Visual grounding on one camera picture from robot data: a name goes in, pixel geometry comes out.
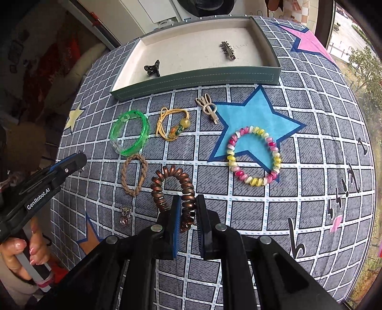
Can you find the beige sofa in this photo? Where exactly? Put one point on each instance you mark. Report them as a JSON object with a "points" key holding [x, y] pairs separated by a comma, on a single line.
{"points": [[86, 62]]}

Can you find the person's left hand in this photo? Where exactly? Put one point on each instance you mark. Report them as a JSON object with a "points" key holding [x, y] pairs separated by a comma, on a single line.
{"points": [[10, 257]]}

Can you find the white washing machine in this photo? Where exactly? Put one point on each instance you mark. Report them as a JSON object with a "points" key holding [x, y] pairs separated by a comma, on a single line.
{"points": [[191, 9]]}

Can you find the grid blanket with stars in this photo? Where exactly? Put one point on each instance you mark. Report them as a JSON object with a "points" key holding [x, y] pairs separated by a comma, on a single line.
{"points": [[298, 193]]}

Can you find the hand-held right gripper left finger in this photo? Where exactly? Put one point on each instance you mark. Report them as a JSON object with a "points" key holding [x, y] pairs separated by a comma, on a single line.
{"points": [[176, 227]]}

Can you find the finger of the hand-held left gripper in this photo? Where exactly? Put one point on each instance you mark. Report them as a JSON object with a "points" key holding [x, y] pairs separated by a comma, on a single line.
{"points": [[67, 165]]}

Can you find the dark window frame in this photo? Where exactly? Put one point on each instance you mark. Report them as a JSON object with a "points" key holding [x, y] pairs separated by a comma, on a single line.
{"points": [[323, 21]]}

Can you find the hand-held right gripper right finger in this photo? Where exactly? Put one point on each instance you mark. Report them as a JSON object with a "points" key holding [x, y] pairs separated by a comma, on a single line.
{"points": [[200, 230]]}

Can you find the black claw hair clip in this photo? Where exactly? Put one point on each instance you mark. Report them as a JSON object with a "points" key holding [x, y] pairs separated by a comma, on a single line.
{"points": [[152, 69]]}

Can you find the green jewelry tray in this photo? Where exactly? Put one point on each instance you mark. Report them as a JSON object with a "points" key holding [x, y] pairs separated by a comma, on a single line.
{"points": [[194, 53]]}

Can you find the metal hair clip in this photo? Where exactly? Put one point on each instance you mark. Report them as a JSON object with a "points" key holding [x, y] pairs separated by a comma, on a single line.
{"points": [[226, 49]]}

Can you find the green translucent bangle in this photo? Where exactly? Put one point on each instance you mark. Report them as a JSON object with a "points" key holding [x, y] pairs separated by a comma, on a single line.
{"points": [[115, 140]]}

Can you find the beige rabbit hair clip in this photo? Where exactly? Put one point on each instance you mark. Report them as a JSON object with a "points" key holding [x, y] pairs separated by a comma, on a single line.
{"points": [[213, 112]]}

